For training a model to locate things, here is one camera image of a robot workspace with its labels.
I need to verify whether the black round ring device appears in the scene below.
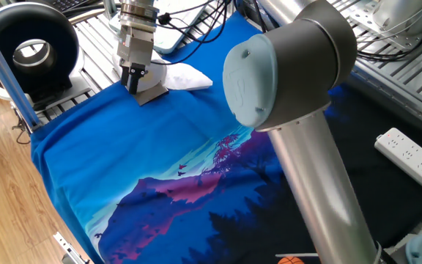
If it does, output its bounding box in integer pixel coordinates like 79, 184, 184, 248
0, 1, 91, 111

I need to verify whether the thick black cable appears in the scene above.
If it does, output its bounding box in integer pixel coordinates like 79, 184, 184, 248
356, 0, 422, 62

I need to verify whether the silver frame post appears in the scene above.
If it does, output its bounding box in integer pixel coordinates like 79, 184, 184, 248
103, 0, 119, 21

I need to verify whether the white rounded device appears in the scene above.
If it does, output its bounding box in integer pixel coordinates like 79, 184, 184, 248
371, 0, 422, 37

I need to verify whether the black keyboard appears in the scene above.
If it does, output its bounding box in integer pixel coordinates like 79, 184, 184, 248
44, 0, 91, 12

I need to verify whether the silver Schunk gripper body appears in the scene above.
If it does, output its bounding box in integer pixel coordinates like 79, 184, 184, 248
117, 26, 156, 73

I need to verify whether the silver metal bracket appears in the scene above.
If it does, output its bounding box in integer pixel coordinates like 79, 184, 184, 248
53, 231, 91, 264

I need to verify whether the white toilet paper roll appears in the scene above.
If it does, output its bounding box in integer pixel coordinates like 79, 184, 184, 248
112, 51, 214, 93

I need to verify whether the small orange basketball toy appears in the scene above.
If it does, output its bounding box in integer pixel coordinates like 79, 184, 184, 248
278, 255, 306, 264

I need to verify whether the white cable tie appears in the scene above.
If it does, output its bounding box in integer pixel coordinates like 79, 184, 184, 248
275, 252, 320, 258

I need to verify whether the blue aluminium frame post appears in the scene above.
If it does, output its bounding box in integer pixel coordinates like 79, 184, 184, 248
0, 10, 43, 131

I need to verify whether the white teach pendant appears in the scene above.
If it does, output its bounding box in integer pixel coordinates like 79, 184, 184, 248
108, 0, 209, 55

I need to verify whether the white power strip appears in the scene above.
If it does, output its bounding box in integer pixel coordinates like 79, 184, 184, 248
374, 127, 422, 205

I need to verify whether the chrome toilet paper holder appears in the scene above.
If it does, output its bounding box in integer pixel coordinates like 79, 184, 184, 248
133, 82, 170, 107

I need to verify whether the blue mountain print cloth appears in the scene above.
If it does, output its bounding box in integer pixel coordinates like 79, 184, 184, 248
30, 10, 422, 264

